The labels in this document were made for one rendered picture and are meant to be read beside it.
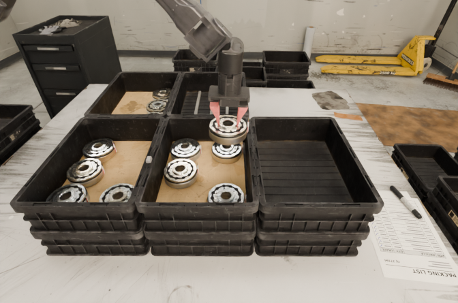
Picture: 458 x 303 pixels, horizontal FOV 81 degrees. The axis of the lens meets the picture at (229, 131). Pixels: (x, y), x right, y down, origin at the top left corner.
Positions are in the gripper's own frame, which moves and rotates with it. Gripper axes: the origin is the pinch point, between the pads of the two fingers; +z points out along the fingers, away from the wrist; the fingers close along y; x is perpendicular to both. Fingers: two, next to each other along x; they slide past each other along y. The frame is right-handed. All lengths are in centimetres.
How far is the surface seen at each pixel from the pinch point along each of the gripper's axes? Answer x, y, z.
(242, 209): 18.7, -4.4, 12.4
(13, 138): -63, 125, 57
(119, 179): 0.5, 33.3, 22.5
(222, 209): 18.8, 0.5, 12.6
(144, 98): -52, 40, 21
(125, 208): 19.2, 23.5, 13.3
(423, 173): -64, -122, 71
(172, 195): 6.7, 15.4, 22.0
